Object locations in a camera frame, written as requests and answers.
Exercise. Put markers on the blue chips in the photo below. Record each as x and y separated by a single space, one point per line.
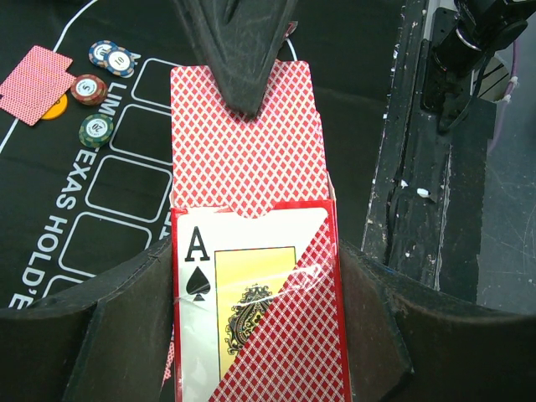
113 58

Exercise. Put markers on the yellow big blind button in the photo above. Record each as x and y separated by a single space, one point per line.
57 109

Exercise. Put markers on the red playing card deck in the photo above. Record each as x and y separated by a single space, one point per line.
258 304

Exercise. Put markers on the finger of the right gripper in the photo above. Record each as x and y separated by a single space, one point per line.
239 41

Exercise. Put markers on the black poker table mat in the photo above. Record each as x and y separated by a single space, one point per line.
69 213

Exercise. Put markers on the green chip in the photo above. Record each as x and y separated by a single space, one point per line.
96 130

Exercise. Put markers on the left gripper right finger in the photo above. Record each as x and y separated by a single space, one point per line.
408 342

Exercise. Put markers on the red chip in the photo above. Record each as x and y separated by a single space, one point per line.
89 90

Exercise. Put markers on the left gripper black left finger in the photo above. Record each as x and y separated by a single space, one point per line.
106 339

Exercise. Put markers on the red cards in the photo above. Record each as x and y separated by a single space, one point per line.
34 86

